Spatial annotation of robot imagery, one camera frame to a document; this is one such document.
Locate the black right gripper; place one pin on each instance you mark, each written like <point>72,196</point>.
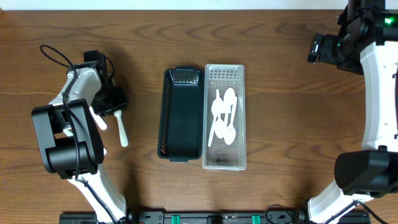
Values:
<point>327,50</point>

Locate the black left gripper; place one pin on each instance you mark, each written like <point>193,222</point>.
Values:
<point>112,102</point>

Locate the cream plastic fork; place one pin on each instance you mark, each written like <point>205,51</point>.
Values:
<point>122,132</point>

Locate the white plastic spoon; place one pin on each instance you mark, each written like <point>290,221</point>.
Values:
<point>230,132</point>
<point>230,101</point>
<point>214,115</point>
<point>220,124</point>

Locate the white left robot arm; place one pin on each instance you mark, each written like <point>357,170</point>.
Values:
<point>69,141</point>

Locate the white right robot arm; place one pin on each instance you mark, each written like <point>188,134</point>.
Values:
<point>366,45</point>

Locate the dark green plastic basket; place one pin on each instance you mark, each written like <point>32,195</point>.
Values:
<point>181,117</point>

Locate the clear perforated plastic basket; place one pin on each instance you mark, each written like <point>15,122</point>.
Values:
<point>220,156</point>

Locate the black mounting rail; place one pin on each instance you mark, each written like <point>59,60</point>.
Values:
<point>274,215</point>

